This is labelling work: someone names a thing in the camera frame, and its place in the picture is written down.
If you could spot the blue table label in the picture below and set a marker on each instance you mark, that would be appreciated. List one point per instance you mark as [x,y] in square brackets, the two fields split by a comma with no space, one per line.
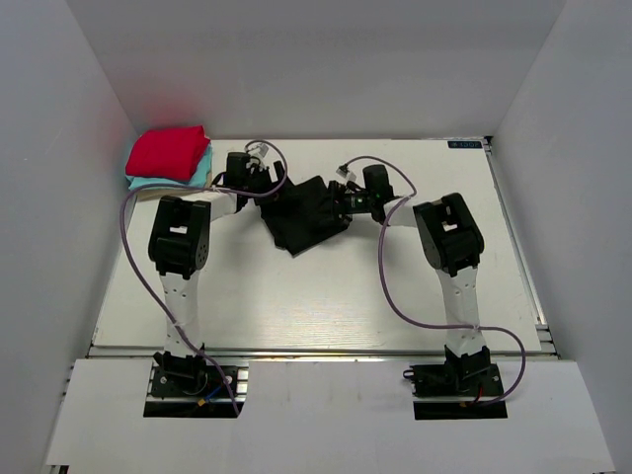
[464,144]

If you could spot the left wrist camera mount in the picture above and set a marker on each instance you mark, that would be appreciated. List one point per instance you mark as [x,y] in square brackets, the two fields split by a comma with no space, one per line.
[257,151]

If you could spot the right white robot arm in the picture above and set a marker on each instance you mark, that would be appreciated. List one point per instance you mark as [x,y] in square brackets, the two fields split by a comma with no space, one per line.
[452,244]

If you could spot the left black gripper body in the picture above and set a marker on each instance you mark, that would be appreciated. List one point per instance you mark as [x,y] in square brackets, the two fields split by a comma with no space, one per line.
[257,180]

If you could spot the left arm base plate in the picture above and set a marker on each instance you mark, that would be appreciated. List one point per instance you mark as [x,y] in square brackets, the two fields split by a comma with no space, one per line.
[190,387]

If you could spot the black t-shirt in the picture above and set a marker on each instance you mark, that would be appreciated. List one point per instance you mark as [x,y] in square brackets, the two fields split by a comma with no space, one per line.
[299,217]

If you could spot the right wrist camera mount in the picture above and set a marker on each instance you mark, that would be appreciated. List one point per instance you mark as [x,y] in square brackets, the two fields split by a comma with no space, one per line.
[346,174]

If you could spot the red folded t-shirt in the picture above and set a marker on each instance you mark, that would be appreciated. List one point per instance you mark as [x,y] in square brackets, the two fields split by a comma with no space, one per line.
[168,153]

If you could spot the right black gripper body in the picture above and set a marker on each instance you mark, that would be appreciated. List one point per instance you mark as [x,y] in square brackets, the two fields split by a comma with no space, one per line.
[352,202]

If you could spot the teal folded t-shirt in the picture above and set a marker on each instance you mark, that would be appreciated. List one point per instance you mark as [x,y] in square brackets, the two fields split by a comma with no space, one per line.
[203,166]

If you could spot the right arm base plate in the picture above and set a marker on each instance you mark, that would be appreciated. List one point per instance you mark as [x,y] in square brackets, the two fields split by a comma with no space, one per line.
[439,395]

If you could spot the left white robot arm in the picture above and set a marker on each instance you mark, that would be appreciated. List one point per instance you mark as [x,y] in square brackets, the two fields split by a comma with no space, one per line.
[179,243]

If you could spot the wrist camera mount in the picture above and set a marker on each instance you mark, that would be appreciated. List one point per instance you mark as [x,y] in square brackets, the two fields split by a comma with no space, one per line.
[257,151]
[346,174]

